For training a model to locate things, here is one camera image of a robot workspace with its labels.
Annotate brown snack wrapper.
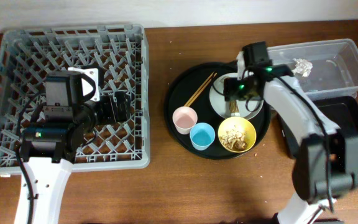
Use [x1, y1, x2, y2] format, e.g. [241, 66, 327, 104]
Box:
[229, 100, 239, 114]

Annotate yellow plastic bowl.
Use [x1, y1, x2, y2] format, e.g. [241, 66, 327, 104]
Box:
[218, 117, 257, 153]

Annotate light blue plastic cup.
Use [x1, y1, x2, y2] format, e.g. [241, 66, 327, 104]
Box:
[190, 123, 216, 151]

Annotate pink plastic cup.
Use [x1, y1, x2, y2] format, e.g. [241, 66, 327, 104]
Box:
[172, 106, 198, 134]

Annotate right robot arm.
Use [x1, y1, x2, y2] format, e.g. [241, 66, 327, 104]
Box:
[223, 42, 358, 223]

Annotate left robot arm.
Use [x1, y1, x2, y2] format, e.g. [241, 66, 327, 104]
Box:
[14, 67, 131, 223]

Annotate grey plastic dishwasher rack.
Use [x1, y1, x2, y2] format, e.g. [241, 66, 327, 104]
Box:
[0, 24, 151, 177]

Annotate clear plastic waste bin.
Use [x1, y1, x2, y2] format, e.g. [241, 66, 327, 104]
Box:
[268, 39, 358, 100]

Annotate black rectangular waste tray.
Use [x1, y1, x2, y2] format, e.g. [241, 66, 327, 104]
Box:
[278, 96, 358, 159]

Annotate grey round plate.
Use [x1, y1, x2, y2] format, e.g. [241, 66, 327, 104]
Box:
[209, 87, 263, 119]

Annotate wooden chopstick lower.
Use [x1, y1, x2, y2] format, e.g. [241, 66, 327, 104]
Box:
[185, 73, 218, 108]

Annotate crumpled white paper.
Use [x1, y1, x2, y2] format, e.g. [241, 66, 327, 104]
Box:
[292, 58, 313, 77]

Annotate food scraps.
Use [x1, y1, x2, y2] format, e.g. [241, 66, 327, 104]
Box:
[219, 126, 248, 152]

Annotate round black serving tray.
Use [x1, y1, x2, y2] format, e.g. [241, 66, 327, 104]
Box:
[163, 62, 272, 161]

